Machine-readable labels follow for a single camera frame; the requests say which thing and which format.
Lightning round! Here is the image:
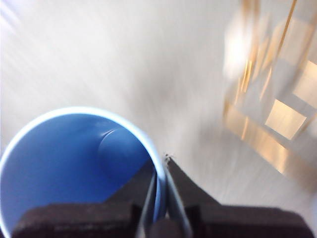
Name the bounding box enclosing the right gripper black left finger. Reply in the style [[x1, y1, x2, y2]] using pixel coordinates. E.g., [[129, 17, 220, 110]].
[[11, 170, 158, 238]]

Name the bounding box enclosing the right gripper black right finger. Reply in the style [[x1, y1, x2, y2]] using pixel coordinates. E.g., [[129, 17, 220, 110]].
[[164, 154, 313, 238]]

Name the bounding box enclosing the blue ribbed cup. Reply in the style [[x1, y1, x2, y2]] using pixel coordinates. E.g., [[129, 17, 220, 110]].
[[0, 106, 167, 238]]

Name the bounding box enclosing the gold wire cup rack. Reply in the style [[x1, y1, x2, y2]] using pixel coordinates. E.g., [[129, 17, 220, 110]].
[[222, 0, 317, 191]]

